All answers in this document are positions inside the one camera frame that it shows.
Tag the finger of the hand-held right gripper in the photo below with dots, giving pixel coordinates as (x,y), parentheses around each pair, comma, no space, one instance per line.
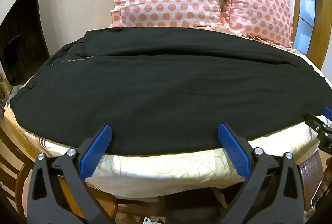
(315,122)
(326,111)

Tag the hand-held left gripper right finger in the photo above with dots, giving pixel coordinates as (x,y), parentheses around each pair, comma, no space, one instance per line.
(233,148)

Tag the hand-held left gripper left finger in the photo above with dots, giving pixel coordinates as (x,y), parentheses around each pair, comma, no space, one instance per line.
(96,151)

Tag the black pants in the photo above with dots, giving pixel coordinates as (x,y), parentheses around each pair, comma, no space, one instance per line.
(155,89)

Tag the person's right hand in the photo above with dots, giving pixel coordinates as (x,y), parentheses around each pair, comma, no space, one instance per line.
(327,183)

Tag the yellow patterned bed sheet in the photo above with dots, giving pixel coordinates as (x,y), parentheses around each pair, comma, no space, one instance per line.
(155,169)

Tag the wooden chair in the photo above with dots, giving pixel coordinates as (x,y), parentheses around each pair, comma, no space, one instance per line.
(23,187)

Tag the glass window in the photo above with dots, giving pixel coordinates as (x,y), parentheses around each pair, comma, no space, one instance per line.
(306,6)

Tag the black television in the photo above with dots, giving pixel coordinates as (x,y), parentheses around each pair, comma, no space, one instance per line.
(20,39)

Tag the wooden bed frame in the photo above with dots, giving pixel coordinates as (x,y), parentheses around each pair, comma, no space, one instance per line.
(311,174)

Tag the wooden window frame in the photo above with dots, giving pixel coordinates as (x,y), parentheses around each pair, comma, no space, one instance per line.
(323,32)

